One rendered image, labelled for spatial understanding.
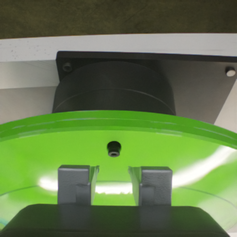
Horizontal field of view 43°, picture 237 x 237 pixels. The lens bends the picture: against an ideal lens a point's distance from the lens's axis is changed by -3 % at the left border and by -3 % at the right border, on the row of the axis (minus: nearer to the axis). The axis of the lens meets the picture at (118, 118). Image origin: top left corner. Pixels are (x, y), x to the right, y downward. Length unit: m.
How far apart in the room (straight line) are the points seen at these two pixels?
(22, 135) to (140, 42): 0.20
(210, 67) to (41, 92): 0.20
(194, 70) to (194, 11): 1.13
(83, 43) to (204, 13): 1.17
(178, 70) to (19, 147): 0.20
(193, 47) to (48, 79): 0.17
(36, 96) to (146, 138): 0.24
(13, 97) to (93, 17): 1.09
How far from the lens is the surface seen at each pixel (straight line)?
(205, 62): 0.34
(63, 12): 1.46
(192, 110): 0.41
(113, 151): 0.18
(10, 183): 0.23
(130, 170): 0.17
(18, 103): 0.42
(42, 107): 0.42
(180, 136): 0.18
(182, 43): 0.36
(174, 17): 1.48
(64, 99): 0.32
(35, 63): 0.36
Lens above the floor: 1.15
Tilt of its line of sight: 34 degrees down
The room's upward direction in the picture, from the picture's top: 180 degrees counter-clockwise
